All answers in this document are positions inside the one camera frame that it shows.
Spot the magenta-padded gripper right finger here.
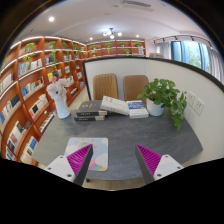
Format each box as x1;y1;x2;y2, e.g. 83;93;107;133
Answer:
134;143;184;185

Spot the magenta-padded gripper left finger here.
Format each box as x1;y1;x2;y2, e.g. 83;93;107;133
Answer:
43;143;94;187

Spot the pastel sun-print mouse pad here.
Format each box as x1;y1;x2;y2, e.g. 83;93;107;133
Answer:
63;137;109;172

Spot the dark navy hardcover book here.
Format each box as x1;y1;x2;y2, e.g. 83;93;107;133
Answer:
76;100;108;117
73;114;106;122

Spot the white vase with pink flowers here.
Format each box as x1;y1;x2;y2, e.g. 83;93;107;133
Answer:
45;76;72;120

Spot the blue-and-white cover book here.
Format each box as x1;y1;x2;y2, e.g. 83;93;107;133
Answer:
126;100;150;120

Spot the green plant in white pot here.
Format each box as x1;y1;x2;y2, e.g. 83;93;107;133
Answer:
137;78;188;133

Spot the thick white book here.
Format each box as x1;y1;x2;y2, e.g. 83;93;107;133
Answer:
100;95;130;116

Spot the orange wooden bookshelf unit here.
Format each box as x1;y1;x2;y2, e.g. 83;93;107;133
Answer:
0;35;147;166

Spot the tan padded chair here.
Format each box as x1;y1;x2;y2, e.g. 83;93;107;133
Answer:
123;74;150;105
92;73;119;102

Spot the window with grey curtains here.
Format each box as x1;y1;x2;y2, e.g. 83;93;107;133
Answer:
154;34;224;84

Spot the multi-bulb ceiling lamp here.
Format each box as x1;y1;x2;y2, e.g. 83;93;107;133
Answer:
102;27;123;40

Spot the white ceiling air vent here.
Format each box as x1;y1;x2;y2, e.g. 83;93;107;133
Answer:
121;0;154;11

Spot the white wall power outlet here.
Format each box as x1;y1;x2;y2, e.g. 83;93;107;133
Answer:
193;97;205;117
185;91;197;108

